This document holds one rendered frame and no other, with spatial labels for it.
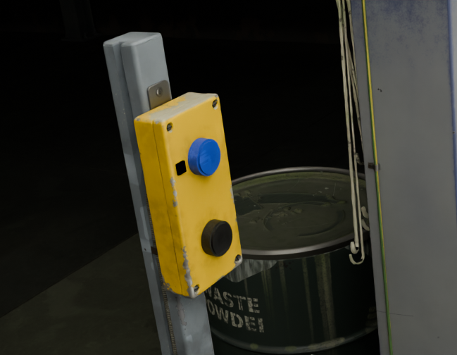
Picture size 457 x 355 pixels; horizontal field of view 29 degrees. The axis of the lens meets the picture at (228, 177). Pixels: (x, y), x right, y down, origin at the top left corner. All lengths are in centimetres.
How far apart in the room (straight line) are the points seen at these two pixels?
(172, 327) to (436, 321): 58
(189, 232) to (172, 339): 22
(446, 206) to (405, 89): 22
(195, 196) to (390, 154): 51
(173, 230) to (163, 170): 9
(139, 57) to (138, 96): 5
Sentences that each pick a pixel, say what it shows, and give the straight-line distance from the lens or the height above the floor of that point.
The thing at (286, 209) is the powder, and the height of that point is 87.
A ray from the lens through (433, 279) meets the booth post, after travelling 166.
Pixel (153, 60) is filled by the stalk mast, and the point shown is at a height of 161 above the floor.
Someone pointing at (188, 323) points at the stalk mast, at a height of 122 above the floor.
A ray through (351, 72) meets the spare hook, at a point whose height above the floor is 143.
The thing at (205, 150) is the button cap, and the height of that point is 149.
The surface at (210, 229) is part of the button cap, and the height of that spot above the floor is 138.
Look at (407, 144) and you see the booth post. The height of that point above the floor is 133.
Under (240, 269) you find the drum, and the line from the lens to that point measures 229.
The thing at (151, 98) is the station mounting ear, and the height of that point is 156.
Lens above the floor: 188
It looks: 22 degrees down
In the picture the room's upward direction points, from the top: 8 degrees counter-clockwise
